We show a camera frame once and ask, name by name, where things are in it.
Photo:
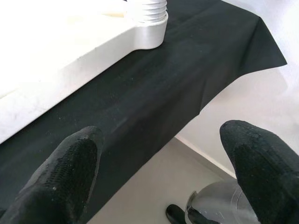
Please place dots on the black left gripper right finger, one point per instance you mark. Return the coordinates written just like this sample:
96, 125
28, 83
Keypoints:
268, 177

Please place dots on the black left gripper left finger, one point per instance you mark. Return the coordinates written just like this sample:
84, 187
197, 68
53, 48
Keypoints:
53, 186

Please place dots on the white plastic table leg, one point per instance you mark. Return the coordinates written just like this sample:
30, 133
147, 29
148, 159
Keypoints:
151, 9

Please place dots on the white plastic table top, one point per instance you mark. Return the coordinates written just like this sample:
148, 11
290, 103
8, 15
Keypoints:
46, 58

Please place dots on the black table cloth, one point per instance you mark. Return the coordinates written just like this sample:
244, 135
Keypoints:
163, 93

